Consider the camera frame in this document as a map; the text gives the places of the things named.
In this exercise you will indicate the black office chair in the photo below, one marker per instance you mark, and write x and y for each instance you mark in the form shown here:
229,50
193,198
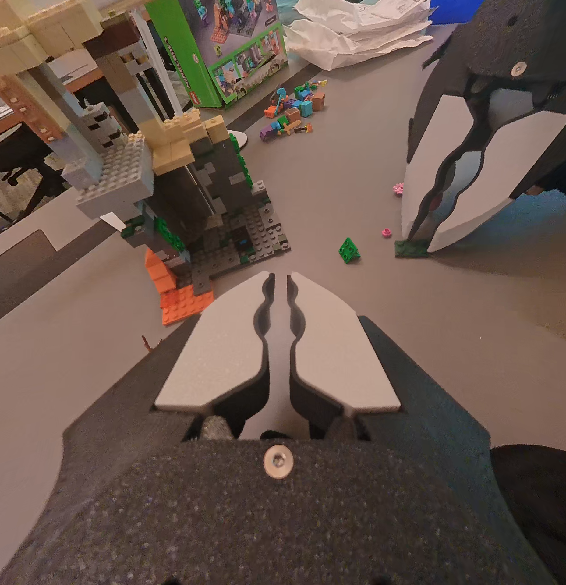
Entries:
18,155

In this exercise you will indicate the wooden white book stand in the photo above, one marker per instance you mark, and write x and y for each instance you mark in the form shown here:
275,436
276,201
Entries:
239,139

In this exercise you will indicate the black wrist rest cushion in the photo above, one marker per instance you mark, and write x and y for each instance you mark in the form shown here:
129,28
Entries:
539,502

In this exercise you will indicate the large light pink flower piece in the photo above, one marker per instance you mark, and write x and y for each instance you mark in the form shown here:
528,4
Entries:
398,188

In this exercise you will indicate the dark brown twig brick piece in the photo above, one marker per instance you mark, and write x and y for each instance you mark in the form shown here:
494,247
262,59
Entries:
146,342

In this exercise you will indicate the dark green plate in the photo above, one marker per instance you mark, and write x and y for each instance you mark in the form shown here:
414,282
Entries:
411,250

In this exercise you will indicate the green plant brick piece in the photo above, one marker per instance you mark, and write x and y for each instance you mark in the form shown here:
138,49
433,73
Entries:
349,250

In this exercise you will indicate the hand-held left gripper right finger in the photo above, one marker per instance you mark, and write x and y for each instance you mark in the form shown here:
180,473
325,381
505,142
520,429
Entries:
347,361

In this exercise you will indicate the green toy brick set box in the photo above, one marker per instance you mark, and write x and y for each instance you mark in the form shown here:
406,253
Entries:
182,55

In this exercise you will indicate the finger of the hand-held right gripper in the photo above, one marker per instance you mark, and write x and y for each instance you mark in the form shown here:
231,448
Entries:
434,146
507,169

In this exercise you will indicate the pile of colourful loose bricks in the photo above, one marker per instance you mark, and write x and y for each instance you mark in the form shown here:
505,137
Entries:
292,109

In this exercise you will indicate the toy brick castle model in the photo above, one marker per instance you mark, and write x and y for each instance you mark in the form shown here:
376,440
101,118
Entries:
118,178

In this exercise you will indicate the blue plastic storage bin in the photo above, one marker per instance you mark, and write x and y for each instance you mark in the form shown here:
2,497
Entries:
452,9

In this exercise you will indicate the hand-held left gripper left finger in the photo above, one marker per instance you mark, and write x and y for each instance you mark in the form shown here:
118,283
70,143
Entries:
210,361

